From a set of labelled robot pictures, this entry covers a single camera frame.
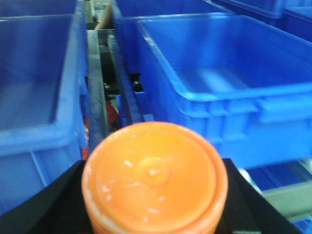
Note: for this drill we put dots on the blue bin left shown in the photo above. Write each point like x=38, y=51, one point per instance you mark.
x=42, y=78

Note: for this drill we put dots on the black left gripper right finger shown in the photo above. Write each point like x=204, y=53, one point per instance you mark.
x=246, y=211

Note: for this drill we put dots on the grey metal shelf rail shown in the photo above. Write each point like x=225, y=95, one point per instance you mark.
x=98, y=129

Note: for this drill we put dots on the blue bin right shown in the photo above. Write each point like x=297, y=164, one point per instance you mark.
x=244, y=85

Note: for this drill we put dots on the blue bin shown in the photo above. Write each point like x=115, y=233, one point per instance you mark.
x=42, y=78
x=244, y=85

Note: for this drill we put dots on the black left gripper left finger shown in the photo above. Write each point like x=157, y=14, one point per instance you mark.
x=57, y=209

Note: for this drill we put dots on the red bag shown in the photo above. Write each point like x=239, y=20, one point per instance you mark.
x=112, y=116

